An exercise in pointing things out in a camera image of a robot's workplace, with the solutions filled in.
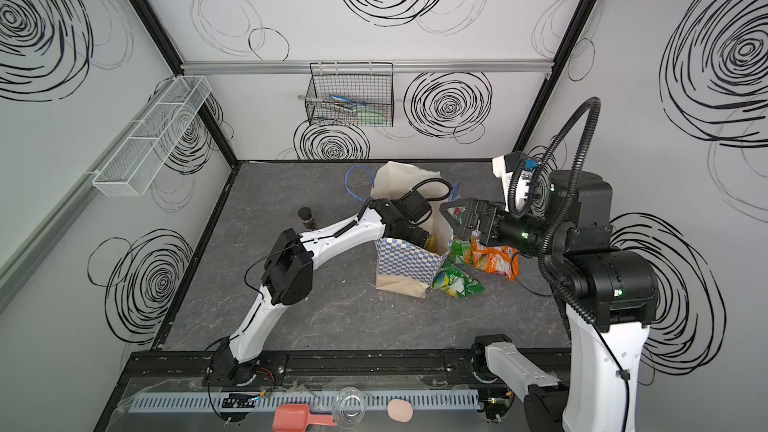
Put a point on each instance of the items in wire basket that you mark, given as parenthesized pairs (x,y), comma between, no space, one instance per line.
(341,109)

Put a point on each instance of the pink oval sponge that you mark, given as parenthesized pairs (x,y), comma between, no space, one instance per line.
(400,410)

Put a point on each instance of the clear acrylic wall shelf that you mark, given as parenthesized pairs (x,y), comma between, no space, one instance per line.
(167,134)

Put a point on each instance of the orange snack packet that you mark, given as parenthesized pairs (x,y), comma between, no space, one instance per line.
(500,260)

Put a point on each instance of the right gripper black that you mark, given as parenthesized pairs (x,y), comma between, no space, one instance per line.
(475,222)

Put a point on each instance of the checkered paper bag blue handles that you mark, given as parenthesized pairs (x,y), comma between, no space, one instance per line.
(411,252)

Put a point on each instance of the small dark spice bottle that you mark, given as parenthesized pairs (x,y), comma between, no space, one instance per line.
(306,215)

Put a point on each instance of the pink plastic scoop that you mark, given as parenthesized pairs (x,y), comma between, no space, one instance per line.
(297,417)

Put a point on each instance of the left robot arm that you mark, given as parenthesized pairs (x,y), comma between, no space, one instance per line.
(289,275)

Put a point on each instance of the black wire wall basket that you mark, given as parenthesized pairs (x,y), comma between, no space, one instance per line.
(363,81)

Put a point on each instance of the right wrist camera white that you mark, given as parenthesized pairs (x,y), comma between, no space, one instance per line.
(515,170)

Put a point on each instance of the green snack packet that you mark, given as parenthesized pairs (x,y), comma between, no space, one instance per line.
(455,282)
(460,255)

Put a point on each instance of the grey slotted cable duct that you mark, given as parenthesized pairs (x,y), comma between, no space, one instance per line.
(320,401)

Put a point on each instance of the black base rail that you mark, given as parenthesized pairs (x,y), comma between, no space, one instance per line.
(282,367)

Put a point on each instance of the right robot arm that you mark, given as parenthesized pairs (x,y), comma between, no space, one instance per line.
(606,295)

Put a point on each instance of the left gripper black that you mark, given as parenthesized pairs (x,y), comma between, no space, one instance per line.
(417,236)

